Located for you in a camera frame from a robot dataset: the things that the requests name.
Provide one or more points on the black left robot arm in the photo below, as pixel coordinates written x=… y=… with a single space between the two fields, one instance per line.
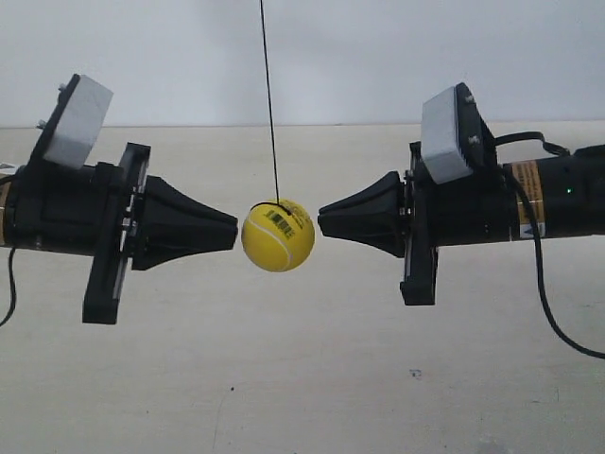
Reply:
x=5 y=208

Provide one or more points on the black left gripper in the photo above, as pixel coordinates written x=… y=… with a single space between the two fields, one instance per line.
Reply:
x=95 y=210

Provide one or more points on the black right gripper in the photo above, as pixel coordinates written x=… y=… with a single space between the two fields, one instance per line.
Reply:
x=477 y=209

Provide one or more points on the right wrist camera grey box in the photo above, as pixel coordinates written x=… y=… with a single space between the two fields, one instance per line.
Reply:
x=455 y=140

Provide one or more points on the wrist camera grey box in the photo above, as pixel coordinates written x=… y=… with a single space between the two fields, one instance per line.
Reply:
x=455 y=140
x=69 y=134

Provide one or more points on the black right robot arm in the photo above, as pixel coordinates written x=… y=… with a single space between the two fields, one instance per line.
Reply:
x=555 y=197

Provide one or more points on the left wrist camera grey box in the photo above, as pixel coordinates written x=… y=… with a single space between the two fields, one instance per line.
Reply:
x=69 y=134

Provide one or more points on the yellow tennis ball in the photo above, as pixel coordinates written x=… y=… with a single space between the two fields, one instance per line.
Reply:
x=278 y=236

